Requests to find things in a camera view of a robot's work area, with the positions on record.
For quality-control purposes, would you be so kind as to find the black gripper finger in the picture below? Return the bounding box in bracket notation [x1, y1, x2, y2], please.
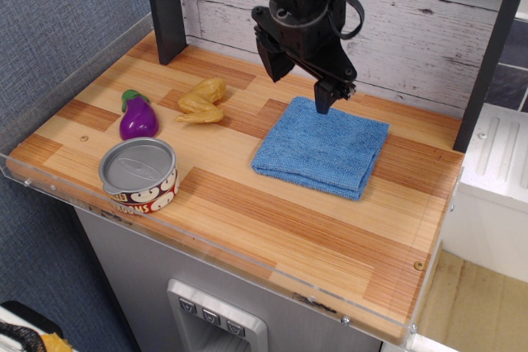
[314, 77, 356, 115]
[256, 32, 295, 82]

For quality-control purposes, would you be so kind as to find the dark left support post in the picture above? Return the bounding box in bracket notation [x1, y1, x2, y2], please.
[149, 0, 187, 65]

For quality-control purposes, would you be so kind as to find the black yellow object corner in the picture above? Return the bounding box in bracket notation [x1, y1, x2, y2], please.
[1, 301, 75, 351]

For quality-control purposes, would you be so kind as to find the purple toy eggplant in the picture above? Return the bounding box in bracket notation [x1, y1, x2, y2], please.
[120, 89, 159, 140]

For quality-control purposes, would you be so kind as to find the yellow toy chicken wing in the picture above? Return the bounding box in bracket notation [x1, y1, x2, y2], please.
[175, 77, 227, 124]

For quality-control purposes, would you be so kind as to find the dark right support post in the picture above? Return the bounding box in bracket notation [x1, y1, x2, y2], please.
[453, 0, 521, 153]

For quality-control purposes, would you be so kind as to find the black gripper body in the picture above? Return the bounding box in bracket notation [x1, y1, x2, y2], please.
[252, 6, 357, 82]

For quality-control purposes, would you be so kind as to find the dark support post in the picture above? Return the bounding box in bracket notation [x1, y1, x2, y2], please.
[453, 0, 521, 153]
[149, 0, 187, 65]

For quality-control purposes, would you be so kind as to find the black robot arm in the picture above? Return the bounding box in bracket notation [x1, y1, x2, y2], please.
[252, 0, 365, 115]

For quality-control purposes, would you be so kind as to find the white toy sink counter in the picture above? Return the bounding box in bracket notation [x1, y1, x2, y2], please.
[441, 105, 527, 281]

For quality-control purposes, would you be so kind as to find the mushroom tin can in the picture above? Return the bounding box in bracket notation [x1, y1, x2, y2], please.
[99, 138, 179, 214]

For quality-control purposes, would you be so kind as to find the grey cabinet with dispenser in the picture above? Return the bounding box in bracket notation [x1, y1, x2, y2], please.
[77, 209, 382, 351]

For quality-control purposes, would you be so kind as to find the blue cloth napkin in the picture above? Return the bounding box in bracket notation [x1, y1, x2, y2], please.
[252, 96, 389, 200]

